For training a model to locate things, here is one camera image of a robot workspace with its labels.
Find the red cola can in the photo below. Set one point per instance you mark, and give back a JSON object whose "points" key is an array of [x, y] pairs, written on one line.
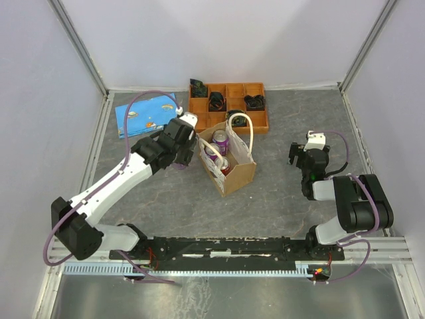
{"points": [[223, 164]]}

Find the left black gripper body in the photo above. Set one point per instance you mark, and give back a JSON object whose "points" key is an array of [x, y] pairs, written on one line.
{"points": [[186, 152]]}

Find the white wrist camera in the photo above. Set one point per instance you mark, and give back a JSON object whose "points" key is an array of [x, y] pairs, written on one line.
{"points": [[315, 140], [189, 118]]}

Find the left aluminium corner post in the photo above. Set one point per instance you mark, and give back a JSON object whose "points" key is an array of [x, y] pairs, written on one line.
{"points": [[67, 24]]}

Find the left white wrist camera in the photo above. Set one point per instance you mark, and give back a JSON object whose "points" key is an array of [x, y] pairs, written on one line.
{"points": [[189, 118]]}

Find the right aluminium corner post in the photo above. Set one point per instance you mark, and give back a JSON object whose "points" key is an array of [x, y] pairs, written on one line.
{"points": [[371, 38]]}

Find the blue printed folded cloth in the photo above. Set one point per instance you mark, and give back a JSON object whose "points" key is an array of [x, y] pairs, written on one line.
{"points": [[152, 113]]}

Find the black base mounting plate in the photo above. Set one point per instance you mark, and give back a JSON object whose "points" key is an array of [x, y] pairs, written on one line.
{"points": [[144, 252]]}

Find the purple can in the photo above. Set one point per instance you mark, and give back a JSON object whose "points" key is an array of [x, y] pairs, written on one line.
{"points": [[209, 151], [179, 166], [220, 137]]}

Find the brown canvas bag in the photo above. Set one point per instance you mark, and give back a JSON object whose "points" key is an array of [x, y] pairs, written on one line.
{"points": [[242, 164]]}

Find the blue slotted cable duct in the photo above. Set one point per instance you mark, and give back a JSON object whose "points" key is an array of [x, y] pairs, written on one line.
{"points": [[125, 269]]}

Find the aluminium corner post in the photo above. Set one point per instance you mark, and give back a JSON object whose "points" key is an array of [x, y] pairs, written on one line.
{"points": [[371, 38], [67, 24]]}

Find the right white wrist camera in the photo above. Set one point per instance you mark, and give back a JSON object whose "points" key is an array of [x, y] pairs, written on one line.
{"points": [[315, 140]]}

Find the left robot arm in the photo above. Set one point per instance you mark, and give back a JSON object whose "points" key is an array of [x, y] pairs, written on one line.
{"points": [[76, 222]]}

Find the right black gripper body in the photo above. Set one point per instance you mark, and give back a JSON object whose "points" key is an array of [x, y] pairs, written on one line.
{"points": [[300, 163]]}

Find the aluminium frame rail front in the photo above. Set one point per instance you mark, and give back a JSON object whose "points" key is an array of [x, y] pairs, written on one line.
{"points": [[382, 250]]}

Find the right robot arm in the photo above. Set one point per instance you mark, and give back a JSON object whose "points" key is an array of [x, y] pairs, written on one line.
{"points": [[361, 204]]}

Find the orange wooden divided tray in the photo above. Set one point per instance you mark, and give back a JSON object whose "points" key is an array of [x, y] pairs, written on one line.
{"points": [[233, 94]]}

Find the purple can back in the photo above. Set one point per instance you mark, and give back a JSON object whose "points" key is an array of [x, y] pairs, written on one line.
{"points": [[220, 137]]}

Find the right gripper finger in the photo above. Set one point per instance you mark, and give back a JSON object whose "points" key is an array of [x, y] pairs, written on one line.
{"points": [[291, 155], [295, 147]]}

